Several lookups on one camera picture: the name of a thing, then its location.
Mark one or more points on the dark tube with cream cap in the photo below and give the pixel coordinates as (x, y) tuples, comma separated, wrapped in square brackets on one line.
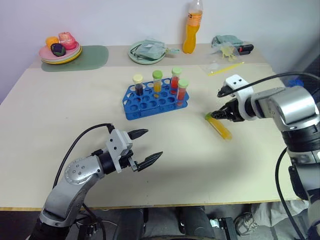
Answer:
[(139, 86)]

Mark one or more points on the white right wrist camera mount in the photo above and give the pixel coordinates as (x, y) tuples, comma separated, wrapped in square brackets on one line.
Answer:
[(241, 97)]

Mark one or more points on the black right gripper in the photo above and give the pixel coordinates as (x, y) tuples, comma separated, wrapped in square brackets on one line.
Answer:
[(232, 112)]

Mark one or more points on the orange soda plastic bottle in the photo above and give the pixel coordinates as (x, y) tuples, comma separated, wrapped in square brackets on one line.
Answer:
[(191, 35)]

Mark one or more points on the dark rounded shape under table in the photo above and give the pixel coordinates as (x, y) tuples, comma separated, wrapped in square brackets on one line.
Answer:
[(132, 225), (195, 222)]

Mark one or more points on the yellow toy figure in bag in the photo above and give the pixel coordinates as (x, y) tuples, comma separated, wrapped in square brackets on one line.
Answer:
[(228, 53)]

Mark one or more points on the orange toy fruit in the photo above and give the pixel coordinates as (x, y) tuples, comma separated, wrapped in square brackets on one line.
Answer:
[(51, 41)]

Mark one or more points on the pink toy food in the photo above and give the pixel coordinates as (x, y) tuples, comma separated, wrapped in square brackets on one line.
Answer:
[(67, 41)]

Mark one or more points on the pink plate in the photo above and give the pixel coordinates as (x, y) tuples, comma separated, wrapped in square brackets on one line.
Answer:
[(46, 53)]

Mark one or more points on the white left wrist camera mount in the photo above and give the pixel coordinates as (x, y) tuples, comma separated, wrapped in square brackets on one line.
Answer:
[(117, 143)]

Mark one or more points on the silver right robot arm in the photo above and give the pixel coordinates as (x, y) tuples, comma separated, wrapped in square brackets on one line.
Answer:
[(292, 110)]

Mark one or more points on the yellow tube with green cap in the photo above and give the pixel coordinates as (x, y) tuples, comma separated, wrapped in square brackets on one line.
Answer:
[(221, 128), (157, 82)]

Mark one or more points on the blue object beside table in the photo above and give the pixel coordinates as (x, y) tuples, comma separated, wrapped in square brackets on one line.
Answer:
[(296, 83)]

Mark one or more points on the light green plate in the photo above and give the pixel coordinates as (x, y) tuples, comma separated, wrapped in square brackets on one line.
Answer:
[(75, 55)]

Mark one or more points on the grey sneaker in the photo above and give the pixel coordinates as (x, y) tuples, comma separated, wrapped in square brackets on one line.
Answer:
[(245, 223)]

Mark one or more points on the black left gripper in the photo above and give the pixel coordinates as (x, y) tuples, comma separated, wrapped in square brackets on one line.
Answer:
[(125, 161)]

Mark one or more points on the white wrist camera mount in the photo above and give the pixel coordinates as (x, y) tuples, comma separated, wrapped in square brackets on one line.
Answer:
[(117, 143), (241, 97)]

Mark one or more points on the black metal bracket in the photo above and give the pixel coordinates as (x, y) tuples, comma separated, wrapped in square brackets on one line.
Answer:
[(223, 226)]

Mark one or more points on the black and red tool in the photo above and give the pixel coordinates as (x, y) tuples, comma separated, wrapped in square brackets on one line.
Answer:
[(246, 48)]

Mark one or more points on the yellow plate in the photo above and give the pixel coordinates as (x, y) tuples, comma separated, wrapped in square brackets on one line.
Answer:
[(62, 62)]

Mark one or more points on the green placemat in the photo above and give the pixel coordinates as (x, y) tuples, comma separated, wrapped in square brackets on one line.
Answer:
[(95, 56)]

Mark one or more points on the teal folded cloth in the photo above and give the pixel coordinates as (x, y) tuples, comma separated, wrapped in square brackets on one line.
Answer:
[(226, 40)]

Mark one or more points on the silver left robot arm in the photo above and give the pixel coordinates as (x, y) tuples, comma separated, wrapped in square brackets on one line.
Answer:
[(75, 185)]

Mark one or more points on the purple toy fruit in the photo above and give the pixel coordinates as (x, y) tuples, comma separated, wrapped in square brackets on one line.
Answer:
[(58, 49)]

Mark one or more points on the pale green plate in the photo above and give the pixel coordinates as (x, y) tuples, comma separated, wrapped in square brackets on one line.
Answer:
[(146, 60)]

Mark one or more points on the blue test tube rack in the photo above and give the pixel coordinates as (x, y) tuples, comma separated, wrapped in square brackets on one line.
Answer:
[(150, 102)]

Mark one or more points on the red tube with green cap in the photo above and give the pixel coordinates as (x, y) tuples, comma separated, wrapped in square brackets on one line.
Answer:
[(182, 93), (175, 78)]

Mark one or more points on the yellow plastic stick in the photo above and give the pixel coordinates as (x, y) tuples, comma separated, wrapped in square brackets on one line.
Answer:
[(225, 68)]

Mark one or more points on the small clear plastic bag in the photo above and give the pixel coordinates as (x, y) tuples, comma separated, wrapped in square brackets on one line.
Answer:
[(213, 66)]

